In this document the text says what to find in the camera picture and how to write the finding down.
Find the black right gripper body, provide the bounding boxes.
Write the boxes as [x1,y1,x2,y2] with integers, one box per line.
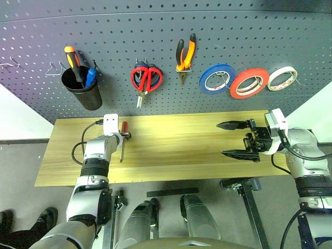
[243,119,272,157]

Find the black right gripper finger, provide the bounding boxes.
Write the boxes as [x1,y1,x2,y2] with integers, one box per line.
[216,120,252,131]
[220,148,261,163]

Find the red handled screwdriver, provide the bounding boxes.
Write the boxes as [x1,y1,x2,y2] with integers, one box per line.
[119,121,130,164]

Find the wide red tape roll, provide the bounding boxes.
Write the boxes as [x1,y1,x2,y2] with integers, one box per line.
[229,67,270,100]

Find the red handled scissors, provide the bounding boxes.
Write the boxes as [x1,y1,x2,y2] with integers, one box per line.
[130,65,164,108]

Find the orange black handled pliers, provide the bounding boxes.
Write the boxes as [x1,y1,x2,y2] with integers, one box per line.
[175,33,197,86]

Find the blue tape roll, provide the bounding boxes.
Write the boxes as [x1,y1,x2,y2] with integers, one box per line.
[199,63,237,95]

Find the white tape roll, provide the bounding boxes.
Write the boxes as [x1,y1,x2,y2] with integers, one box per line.
[267,66,298,92]

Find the dark grey perforated pegboard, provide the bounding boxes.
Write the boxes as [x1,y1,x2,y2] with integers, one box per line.
[0,0,332,125]

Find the black metal table leg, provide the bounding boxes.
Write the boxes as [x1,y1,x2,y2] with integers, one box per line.
[102,188,128,249]
[219,177,272,249]

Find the black plastic cup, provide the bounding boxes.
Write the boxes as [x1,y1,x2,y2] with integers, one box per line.
[61,65,103,112]

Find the black flat floor strip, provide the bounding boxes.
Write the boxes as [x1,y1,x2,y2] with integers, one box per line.
[146,187,200,199]

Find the dark grey rounded shell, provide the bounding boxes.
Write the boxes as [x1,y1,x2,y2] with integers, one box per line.
[179,193,222,240]
[120,198,159,241]

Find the grey robot torso edge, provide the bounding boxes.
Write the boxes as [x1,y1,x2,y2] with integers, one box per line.
[113,236,251,249]

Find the black shoe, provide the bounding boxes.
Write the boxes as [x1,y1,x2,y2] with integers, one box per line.
[0,209,14,234]
[33,206,59,232]

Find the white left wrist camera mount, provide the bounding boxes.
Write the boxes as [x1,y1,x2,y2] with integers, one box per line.
[102,113,124,150]

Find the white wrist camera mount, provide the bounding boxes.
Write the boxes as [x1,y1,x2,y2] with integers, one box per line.
[264,108,288,156]
[102,113,124,150]

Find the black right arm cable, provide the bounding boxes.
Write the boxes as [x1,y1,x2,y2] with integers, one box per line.
[270,129,332,175]

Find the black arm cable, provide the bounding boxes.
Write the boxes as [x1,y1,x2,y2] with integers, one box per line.
[71,119,105,166]
[270,129,332,175]

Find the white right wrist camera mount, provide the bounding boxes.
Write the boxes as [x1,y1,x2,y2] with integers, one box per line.
[264,108,288,156]

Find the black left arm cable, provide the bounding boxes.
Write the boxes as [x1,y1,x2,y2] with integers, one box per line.
[71,119,105,166]

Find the blue handled screwdriver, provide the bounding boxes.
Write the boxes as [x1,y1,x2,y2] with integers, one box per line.
[85,67,98,88]

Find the blue handled scissors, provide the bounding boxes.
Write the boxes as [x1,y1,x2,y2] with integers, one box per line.
[133,61,163,107]

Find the orange black handled screwdriver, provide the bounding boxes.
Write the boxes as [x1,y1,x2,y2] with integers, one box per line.
[64,46,87,84]

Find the double prong wire hook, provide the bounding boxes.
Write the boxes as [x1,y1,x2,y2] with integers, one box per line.
[0,55,23,71]

